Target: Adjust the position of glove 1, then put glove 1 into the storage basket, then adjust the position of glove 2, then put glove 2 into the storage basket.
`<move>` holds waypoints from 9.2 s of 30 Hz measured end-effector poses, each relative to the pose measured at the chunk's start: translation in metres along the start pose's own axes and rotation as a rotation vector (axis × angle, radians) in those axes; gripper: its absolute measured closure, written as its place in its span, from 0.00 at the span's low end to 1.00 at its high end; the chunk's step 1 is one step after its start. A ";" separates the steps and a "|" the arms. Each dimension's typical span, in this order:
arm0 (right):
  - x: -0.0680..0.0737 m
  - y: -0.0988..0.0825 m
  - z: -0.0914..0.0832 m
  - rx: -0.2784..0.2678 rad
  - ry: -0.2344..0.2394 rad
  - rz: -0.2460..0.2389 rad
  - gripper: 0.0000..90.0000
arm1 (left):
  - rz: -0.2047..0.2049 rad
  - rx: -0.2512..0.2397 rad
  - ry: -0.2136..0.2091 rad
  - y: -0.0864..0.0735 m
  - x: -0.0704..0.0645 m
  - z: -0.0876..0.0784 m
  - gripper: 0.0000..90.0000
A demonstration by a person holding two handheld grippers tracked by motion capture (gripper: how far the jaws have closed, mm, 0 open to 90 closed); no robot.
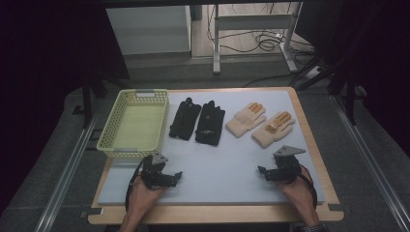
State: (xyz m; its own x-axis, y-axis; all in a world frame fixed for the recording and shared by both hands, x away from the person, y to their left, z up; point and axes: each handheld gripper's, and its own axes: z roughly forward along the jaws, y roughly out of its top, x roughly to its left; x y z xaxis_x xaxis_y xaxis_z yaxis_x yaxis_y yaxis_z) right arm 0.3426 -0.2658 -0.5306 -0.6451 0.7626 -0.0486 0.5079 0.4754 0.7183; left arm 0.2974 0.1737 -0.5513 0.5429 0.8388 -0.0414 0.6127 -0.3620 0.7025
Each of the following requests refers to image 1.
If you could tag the wooden table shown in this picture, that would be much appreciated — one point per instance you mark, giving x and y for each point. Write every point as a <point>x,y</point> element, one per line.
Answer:
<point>209,214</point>

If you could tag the black stand with legs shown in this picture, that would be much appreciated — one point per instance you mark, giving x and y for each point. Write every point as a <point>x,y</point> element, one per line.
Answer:
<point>349,96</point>

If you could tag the aluminium floor rail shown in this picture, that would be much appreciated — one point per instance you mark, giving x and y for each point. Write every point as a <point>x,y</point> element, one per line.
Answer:
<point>377,174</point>
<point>64,180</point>

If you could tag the beige knit glove orange fingers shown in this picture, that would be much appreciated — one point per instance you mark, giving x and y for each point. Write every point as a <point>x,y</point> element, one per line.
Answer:
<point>269,137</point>
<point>243,122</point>

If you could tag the black curtain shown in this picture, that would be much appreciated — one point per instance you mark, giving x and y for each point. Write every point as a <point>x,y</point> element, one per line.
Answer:
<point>48,64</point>
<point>380,64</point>

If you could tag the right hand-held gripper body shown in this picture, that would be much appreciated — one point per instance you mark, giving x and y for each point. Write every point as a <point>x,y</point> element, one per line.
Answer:
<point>286,164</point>

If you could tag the person's right hand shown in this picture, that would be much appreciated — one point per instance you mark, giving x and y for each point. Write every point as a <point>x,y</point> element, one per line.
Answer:
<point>298,193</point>

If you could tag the pale yellow-green plastic basket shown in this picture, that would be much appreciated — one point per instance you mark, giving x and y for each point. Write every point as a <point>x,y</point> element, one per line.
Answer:
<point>138,125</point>

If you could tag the person's left hand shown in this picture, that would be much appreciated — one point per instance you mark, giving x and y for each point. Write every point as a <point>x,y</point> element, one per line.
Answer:
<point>143,195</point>

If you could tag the white cabinet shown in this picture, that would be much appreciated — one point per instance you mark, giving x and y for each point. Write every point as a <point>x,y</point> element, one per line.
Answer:
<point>151,29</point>

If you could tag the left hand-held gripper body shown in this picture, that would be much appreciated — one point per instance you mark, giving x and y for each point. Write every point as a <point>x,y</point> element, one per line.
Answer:
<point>152,170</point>

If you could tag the black glove with white logo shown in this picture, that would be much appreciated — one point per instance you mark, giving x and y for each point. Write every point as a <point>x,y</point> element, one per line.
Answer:
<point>210,124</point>

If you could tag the white metal stand frame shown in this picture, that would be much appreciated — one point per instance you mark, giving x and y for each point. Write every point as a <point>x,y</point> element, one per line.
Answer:
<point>254,22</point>

